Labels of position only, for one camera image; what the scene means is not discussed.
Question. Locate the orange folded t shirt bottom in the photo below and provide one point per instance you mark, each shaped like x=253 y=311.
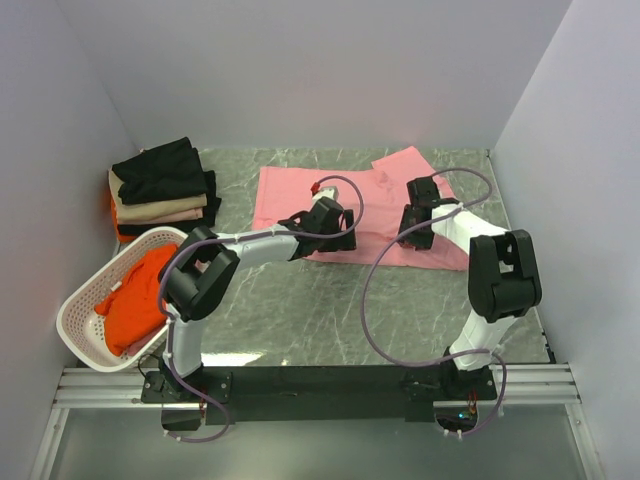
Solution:
x=120 y=237

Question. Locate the black folded t shirt lower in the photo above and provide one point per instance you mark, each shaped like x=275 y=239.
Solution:
x=210 y=211

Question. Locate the black folded t shirt top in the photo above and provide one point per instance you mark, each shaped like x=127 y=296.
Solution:
x=167 y=172

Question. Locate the dusty pink shirt in basket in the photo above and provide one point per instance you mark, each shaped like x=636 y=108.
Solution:
x=147 y=344

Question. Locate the white plastic laundry basket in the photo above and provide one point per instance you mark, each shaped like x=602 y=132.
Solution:
x=77 y=324

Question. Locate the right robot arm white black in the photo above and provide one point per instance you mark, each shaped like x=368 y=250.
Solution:
x=503 y=278

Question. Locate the light pink folded t shirt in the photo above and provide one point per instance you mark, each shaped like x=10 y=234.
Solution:
x=187 y=215

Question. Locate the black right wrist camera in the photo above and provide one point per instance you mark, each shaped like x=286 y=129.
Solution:
x=423 y=192

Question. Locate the orange t shirt in basket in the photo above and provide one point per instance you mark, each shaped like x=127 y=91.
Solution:
x=130 y=312

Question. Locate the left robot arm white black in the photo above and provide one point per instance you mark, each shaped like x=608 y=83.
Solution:
x=195 y=280

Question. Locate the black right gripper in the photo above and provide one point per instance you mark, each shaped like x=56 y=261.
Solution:
x=415 y=220

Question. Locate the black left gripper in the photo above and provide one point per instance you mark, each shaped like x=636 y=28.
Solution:
x=341 y=228

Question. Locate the black folded t shirt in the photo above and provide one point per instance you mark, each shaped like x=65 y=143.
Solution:
x=167 y=172
x=210 y=211

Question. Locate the aluminium frame rail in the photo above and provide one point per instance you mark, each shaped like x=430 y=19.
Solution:
x=527 y=384

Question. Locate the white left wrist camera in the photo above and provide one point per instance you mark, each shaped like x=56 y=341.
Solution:
x=319 y=192

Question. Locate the beige folded t shirt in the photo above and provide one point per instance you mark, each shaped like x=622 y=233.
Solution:
x=150 y=210

